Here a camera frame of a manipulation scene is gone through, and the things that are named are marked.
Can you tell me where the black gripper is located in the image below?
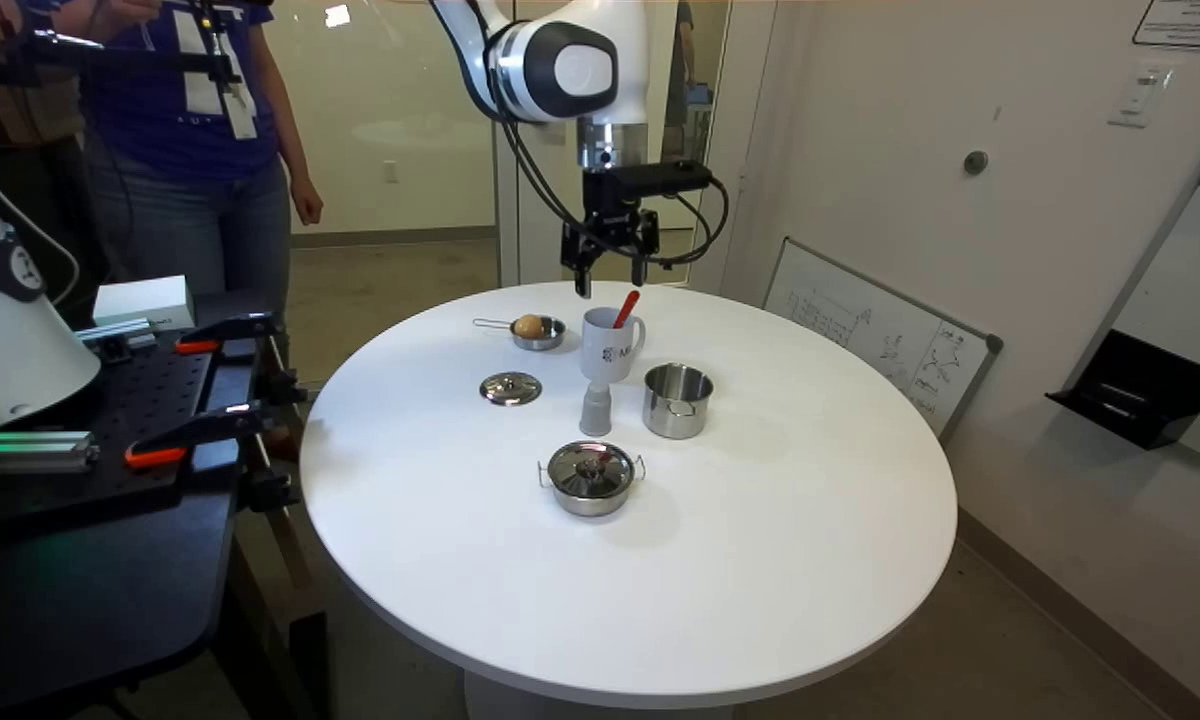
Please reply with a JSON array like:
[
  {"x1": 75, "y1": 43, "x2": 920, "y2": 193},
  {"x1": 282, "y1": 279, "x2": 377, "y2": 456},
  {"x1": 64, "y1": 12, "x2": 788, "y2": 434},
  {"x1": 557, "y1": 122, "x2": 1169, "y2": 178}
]
[{"x1": 558, "y1": 167, "x2": 658, "y2": 298}]

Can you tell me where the red handled fork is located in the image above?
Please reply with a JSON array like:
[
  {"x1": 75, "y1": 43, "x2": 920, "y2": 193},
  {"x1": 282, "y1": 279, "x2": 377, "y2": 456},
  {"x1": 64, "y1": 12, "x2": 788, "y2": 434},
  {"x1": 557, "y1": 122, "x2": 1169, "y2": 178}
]
[{"x1": 611, "y1": 289, "x2": 641, "y2": 326}]

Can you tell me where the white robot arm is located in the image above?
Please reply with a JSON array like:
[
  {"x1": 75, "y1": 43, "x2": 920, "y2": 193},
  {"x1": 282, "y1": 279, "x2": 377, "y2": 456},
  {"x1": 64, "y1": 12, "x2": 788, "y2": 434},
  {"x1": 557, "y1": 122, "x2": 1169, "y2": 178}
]
[{"x1": 429, "y1": 0, "x2": 648, "y2": 183}]

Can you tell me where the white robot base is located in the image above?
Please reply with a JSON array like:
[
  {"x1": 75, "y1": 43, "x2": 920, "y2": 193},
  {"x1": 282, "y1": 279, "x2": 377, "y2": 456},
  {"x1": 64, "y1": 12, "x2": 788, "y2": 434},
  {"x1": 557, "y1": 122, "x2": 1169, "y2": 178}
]
[{"x1": 0, "y1": 215, "x2": 100, "y2": 427}]

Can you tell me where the white mug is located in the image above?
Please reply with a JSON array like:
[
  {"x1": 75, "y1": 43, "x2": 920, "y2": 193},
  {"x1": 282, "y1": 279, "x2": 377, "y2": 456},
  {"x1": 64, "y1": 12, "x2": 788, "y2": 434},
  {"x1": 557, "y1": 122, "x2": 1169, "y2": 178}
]
[{"x1": 580, "y1": 306, "x2": 644, "y2": 382}]

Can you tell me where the steel strainer bowl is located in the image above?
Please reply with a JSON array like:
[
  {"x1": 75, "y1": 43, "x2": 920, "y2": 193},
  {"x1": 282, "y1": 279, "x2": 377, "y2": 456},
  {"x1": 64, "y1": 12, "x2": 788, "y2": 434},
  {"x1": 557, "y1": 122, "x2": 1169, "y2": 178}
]
[{"x1": 475, "y1": 312, "x2": 564, "y2": 350}]

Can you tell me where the yellow round food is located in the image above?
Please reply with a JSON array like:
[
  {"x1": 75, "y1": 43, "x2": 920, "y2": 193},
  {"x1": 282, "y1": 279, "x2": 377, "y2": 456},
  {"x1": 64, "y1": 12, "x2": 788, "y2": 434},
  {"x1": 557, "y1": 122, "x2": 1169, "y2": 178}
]
[{"x1": 510, "y1": 315, "x2": 546, "y2": 339}]

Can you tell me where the small grey shaker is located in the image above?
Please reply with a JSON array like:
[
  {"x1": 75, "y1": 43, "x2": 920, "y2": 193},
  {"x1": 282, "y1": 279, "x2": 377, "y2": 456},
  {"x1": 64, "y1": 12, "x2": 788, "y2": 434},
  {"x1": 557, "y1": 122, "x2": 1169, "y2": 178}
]
[{"x1": 580, "y1": 382, "x2": 611, "y2": 434}]

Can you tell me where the white round table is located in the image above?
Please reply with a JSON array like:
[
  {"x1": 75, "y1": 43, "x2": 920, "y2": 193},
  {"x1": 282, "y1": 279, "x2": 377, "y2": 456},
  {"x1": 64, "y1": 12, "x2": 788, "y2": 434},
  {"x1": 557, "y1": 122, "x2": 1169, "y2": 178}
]
[{"x1": 298, "y1": 284, "x2": 957, "y2": 714}]

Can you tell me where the leaning whiteboard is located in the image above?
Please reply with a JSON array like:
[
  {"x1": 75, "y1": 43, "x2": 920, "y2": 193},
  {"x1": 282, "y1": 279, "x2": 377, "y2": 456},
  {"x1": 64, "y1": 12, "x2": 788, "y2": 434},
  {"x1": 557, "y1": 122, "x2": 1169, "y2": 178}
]
[{"x1": 763, "y1": 240, "x2": 1001, "y2": 434}]

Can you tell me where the person in blue shirt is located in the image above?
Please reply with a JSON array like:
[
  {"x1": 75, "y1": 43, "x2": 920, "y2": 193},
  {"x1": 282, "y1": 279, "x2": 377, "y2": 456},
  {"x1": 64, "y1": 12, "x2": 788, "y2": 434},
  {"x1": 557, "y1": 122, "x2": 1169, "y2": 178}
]
[{"x1": 0, "y1": 0, "x2": 324, "y2": 315}]

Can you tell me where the white box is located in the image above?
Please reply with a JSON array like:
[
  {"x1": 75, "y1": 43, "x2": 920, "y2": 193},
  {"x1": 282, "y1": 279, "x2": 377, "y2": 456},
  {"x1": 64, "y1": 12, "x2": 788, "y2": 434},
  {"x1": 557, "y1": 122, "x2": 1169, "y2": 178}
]
[{"x1": 90, "y1": 276, "x2": 191, "y2": 331}]

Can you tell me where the black cart table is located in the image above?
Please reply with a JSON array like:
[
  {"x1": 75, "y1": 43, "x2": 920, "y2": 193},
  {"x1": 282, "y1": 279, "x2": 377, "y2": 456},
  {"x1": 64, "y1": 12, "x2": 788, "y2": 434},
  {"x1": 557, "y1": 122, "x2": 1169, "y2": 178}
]
[{"x1": 0, "y1": 336, "x2": 331, "y2": 720}]

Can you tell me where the steel cup with handle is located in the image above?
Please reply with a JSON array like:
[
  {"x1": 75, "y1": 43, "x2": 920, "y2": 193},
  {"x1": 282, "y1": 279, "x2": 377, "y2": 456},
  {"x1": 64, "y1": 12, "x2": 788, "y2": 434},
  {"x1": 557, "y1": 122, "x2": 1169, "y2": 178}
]
[{"x1": 641, "y1": 363, "x2": 717, "y2": 441}]

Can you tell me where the steel pot with handles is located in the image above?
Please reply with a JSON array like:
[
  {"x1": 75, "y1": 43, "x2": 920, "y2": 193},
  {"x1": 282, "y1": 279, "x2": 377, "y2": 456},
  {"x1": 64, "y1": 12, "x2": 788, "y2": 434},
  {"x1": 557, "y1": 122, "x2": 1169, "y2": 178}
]
[{"x1": 537, "y1": 441, "x2": 644, "y2": 518}]

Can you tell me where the orange handled clamp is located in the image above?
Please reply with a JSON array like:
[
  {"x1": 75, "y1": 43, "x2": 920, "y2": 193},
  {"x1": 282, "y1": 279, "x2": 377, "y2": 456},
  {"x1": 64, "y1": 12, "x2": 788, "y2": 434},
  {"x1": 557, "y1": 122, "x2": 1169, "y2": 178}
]
[
  {"x1": 123, "y1": 312, "x2": 278, "y2": 357},
  {"x1": 123, "y1": 401, "x2": 278, "y2": 472}
]

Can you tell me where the black wall tray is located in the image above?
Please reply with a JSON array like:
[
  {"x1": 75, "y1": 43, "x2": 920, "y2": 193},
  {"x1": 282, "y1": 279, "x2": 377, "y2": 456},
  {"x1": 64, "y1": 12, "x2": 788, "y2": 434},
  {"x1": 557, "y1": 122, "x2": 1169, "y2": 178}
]
[{"x1": 1056, "y1": 331, "x2": 1200, "y2": 449}]

